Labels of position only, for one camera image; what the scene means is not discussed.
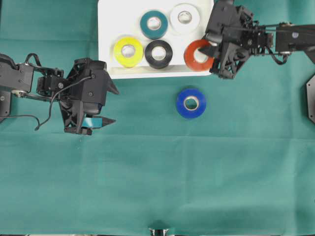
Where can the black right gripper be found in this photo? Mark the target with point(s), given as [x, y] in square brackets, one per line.
[230, 27]

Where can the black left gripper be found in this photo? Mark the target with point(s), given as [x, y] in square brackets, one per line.
[81, 104]

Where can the orange tape roll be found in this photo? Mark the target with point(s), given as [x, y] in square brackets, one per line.
[190, 60]

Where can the white tape roll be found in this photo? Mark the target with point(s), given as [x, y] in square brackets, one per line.
[184, 18]

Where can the blue tape roll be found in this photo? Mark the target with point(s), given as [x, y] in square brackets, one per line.
[191, 103]

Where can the black tape roll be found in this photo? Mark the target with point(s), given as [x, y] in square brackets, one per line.
[158, 54]

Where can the yellow tape roll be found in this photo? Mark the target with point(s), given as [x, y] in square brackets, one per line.
[128, 51]

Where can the teal tape roll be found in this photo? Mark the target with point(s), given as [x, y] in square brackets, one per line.
[154, 24]

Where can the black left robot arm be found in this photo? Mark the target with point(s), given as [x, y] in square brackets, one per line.
[33, 81]

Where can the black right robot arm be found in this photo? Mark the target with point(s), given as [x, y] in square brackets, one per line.
[280, 40]

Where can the white plastic case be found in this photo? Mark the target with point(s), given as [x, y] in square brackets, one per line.
[148, 38]

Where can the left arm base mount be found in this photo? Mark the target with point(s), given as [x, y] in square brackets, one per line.
[5, 104]

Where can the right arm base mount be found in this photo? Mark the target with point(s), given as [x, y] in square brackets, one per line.
[310, 90]

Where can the camera stand at table edge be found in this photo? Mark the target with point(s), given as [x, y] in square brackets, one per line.
[158, 232]

